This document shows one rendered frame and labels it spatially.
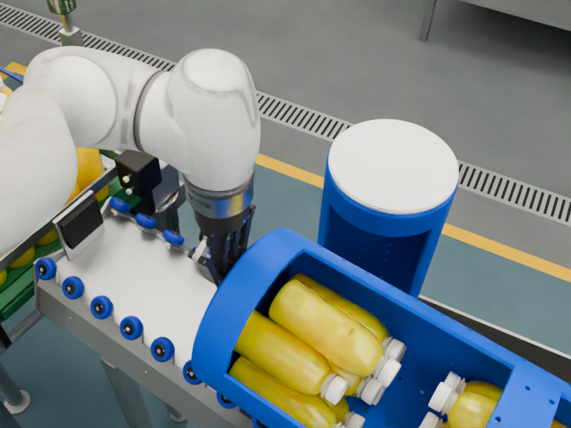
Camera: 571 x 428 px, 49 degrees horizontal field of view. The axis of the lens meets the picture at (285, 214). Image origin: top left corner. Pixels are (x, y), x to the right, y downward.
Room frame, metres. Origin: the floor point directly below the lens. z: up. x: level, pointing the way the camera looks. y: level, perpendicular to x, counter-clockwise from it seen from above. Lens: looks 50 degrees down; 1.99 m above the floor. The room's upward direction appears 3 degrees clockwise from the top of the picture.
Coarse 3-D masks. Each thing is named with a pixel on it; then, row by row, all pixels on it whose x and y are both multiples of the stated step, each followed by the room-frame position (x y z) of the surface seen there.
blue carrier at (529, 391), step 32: (256, 256) 0.55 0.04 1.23; (288, 256) 0.55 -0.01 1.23; (320, 256) 0.57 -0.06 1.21; (224, 288) 0.50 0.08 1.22; (256, 288) 0.50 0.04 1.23; (352, 288) 0.60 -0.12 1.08; (384, 288) 0.52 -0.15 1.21; (224, 320) 0.46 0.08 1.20; (384, 320) 0.56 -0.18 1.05; (416, 320) 0.54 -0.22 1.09; (448, 320) 0.48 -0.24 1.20; (192, 352) 0.44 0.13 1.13; (224, 352) 0.42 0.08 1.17; (416, 352) 0.51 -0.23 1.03; (448, 352) 0.50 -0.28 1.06; (480, 352) 0.48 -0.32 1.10; (512, 352) 0.44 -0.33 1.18; (224, 384) 0.40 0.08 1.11; (416, 384) 0.47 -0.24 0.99; (512, 384) 0.37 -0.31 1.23; (544, 384) 0.38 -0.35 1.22; (256, 416) 0.37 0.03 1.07; (288, 416) 0.35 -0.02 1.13; (384, 416) 0.43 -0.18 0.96; (416, 416) 0.43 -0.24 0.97; (512, 416) 0.32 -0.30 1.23; (544, 416) 0.32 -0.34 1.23
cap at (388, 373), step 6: (390, 360) 0.43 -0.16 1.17; (390, 366) 0.41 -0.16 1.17; (396, 366) 0.42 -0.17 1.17; (384, 372) 0.41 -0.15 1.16; (390, 372) 0.41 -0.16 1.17; (396, 372) 0.41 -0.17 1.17; (378, 378) 0.40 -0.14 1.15; (384, 378) 0.40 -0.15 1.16; (390, 378) 0.40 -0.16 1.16; (384, 384) 0.40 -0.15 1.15
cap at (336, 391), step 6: (336, 378) 0.41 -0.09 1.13; (336, 384) 0.40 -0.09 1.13; (342, 384) 0.40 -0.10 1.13; (330, 390) 0.39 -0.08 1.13; (336, 390) 0.39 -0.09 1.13; (342, 390) 0.40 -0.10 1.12; (330, 396) 0.39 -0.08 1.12; (336, 396) 0.39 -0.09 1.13; (330, 402) 0.38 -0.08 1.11; (336, 402) 0.38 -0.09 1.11
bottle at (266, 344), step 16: (256, 320) 0.49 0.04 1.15; (272, 320) 0.50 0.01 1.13; (240, 336) 0.47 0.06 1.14; (256, 336) 0.46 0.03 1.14; (272, 336) 0.46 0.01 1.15; (288, 336) 0.47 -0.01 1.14; (240, 352) 0.45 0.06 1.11; (256, 352) 0.44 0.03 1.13; (272, 352) 0.44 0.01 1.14; (288, 352) 0.44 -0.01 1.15; (304, 352) 0.44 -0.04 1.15; (272, 368) 0.42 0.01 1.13; (288, 368) 0.42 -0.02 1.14; (304, 368) 0.42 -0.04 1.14; (320, 368) 0.42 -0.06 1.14; (288, 384) 0.40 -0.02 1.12; (304, 384) 0.40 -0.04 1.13; (320, 384) 0.40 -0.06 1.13
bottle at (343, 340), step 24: (288, 288) 0.52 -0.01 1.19; (288, 312) 0.49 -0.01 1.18; (312, 312) 0.48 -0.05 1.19; (336, 312) 0.49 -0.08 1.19; (312, 336) 0.45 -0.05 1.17; (336, 336) 0.45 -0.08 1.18; (360, 336) 0.45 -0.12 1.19; (336, 360) 0.42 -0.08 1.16; (360, 360) 0.42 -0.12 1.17; (384, 360) 0.42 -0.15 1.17
